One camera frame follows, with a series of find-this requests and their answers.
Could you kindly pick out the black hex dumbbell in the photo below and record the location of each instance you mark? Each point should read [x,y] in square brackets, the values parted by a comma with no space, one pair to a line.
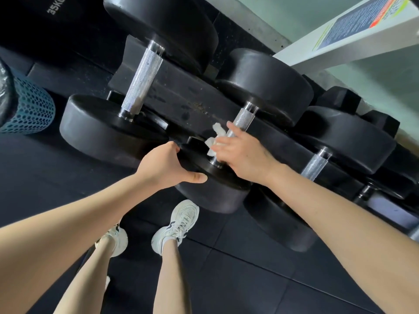
[340,99]

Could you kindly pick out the person's left hand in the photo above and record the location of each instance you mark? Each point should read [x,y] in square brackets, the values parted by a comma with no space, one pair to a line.
[163,166]

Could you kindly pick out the black dumbbell rack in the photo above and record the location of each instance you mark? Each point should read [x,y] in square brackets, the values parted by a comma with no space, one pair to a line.
[183,94]

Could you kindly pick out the white metal rack leg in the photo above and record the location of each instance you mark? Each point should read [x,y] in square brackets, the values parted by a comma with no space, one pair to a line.
[343,39]

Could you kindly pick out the person's white sneaker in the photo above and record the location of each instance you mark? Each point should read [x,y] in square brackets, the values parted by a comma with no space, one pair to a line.
[118,240]
[176,225]

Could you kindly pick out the white metal rack foot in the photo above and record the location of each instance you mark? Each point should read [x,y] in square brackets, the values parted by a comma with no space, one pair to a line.
[107,281]

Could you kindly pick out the person's right white sneaker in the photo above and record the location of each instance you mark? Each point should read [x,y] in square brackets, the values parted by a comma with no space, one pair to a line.
[176,225]

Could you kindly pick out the person's left white sneaker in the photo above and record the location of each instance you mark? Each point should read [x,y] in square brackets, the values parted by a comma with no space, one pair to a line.
[118,240]

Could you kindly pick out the big black dumbbell white lettering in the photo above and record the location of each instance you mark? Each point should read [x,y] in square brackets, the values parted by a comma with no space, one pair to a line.
[65,11]

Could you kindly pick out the person's right forearm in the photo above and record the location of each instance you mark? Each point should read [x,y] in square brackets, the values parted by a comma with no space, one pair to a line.
[353,225]

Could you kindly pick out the white wet wipe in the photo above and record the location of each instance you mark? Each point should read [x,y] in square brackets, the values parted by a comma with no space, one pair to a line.
[217,130]

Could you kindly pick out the person's right leg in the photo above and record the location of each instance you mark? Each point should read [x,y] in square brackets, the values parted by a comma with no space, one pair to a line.
[172,281]

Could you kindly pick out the person's left forearm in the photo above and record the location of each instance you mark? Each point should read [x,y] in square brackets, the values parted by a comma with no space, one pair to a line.
[65,235]

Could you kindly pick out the dark teal trash basket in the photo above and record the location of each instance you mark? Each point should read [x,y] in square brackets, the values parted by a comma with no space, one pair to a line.
[31,107]

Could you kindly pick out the person's right hand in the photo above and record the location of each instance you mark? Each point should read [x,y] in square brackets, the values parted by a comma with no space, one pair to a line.
[245,156]

